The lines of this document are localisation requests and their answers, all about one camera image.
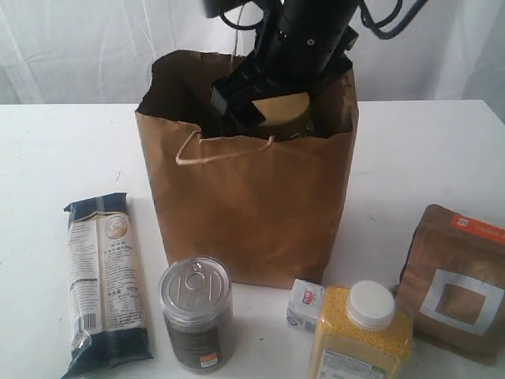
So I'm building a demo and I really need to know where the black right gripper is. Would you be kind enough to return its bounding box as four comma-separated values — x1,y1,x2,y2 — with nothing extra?
211,1,358,127

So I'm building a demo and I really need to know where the clear jar with gold lid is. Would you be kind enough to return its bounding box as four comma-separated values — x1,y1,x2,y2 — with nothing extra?
252,92,313,141

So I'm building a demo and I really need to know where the brown paper bag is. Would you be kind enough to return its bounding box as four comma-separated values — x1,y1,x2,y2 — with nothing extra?
136,50,358,288

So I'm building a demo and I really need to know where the yellow millet bottle white cap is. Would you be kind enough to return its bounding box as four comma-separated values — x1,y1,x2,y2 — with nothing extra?
309,280,413,378

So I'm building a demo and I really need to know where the clear jar with metal lid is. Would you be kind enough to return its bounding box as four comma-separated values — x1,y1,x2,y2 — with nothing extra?
159,257,234,373

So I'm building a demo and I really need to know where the small white blue milk carton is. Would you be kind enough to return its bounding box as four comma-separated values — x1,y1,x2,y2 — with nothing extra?
286,279,325,332

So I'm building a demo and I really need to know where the dark blue noodle packet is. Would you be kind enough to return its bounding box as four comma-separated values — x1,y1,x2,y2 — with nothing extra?
64,193,153,378

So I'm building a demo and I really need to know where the brown kraft pouch with window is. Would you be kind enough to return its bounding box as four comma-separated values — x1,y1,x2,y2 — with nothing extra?
397,205,504,360

